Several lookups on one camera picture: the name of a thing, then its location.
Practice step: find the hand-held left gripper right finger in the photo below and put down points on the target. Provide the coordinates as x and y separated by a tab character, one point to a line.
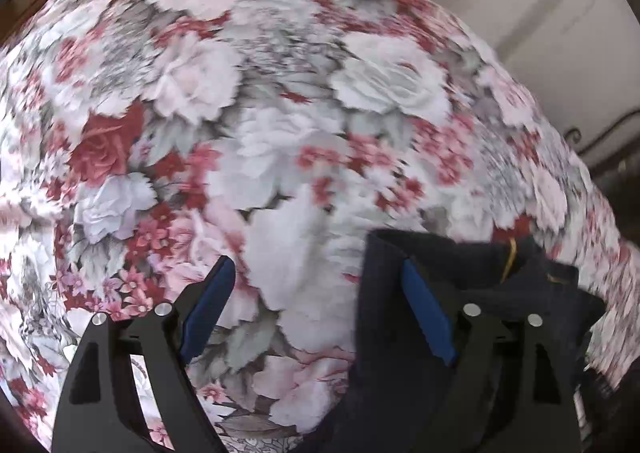
427	313

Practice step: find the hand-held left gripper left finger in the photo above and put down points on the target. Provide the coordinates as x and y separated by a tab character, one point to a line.
210	308

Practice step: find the navy knit cardigan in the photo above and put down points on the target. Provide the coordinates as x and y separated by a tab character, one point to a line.
500	278

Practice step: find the floral bed sheet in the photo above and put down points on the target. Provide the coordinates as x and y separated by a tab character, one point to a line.
280	108

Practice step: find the black metal table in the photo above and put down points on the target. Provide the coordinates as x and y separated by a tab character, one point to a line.
615	130

